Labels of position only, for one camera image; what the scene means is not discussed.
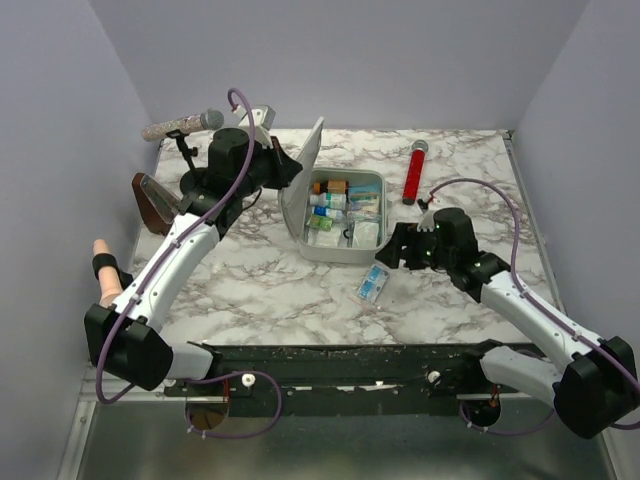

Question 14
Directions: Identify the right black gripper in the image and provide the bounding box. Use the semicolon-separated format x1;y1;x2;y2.
375;221;455;270

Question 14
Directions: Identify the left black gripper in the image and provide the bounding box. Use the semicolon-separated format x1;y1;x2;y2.
234;135;302;197

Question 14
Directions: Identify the brown medicine bottle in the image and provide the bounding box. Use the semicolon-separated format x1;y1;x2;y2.
311;180;349;195

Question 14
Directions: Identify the white disinfectant bottle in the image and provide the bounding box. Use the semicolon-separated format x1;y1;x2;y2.
309;193;347;210

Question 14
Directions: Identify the green small medicine box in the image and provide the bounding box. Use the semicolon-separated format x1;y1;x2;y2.
307;214;333;231

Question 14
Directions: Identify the grey medicine kit box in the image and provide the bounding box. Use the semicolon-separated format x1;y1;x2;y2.
278;117;389;265

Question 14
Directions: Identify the white gauze pad packet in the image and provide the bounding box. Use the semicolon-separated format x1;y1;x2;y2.
307;227;343;248

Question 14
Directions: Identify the clear plastic zip bag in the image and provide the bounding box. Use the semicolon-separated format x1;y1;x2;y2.
347;210;381;249

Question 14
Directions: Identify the band-aid box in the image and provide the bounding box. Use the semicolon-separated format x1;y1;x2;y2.
347;184;381;214

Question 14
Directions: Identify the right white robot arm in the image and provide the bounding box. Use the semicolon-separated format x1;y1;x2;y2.
376;208;639;439

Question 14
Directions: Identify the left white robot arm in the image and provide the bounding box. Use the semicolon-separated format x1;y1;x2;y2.
84;128;303;395

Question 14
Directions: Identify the black microphone stand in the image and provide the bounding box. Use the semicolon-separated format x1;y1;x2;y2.
166;129;206;194

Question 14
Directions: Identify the red glitter microphone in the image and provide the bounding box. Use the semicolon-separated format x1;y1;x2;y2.
402;140;429;205

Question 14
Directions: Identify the brown metronome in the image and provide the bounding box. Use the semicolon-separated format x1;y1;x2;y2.
131;172;180;236

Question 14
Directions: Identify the pink toy microphone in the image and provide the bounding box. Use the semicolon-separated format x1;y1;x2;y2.
92;239;123;307

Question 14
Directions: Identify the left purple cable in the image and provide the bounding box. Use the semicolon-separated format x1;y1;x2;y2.
95;88;266;404

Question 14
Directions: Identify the black mounting base rail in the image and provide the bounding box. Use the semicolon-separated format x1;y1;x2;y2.
164;341;518;426

